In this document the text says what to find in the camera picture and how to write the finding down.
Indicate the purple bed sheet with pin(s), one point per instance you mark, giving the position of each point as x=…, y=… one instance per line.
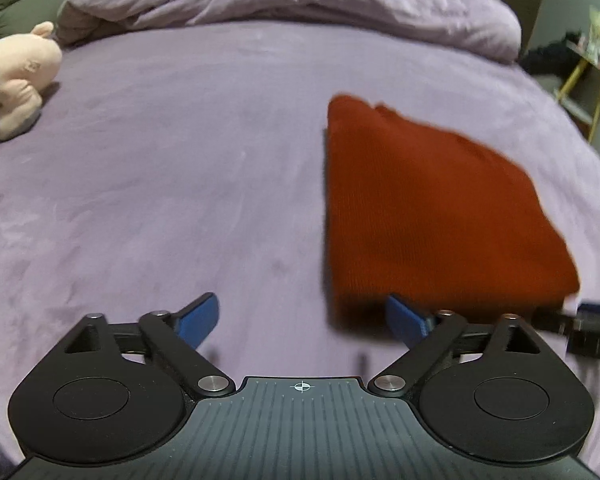
x=180, y=185

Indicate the purple rolled duvet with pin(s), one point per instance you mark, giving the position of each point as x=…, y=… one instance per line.
x=290, y=5

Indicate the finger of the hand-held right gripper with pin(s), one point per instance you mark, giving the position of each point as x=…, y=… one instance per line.
x=552, y=321

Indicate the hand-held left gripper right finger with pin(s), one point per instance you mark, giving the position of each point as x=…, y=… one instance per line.
x=405, y=322

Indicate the red knit sweater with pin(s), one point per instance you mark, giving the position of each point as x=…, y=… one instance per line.
x=430, y=210

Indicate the pink plush toy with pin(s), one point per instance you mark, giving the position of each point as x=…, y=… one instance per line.
x=17, y=70

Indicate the yellow side table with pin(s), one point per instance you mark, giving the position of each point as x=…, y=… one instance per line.
x=587, y=77

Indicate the dark cloth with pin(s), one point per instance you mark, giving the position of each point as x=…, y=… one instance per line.
x=550, y=55

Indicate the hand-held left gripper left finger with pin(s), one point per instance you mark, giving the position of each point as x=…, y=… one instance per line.
x=198, y=321

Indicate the brown wooden panel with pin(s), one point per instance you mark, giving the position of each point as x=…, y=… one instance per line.
x=527, y=0

